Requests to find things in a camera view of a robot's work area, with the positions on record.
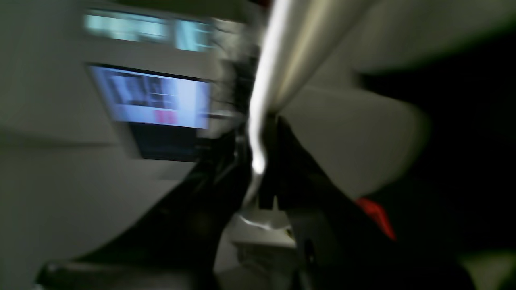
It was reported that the white graphic t-shirt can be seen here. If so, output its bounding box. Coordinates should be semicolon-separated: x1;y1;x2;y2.
232;0;516;290

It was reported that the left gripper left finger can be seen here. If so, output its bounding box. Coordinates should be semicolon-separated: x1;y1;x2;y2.
34;129;250;290

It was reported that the black table cloth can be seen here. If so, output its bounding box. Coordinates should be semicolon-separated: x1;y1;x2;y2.
360;28;515;255

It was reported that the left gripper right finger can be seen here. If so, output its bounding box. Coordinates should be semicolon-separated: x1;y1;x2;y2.
259;117;475;290

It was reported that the laptop with blue screen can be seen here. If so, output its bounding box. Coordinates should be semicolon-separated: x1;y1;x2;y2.
86;62;211;163

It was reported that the red black clamp far left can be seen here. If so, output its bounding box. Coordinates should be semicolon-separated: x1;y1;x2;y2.
356;198;397;241

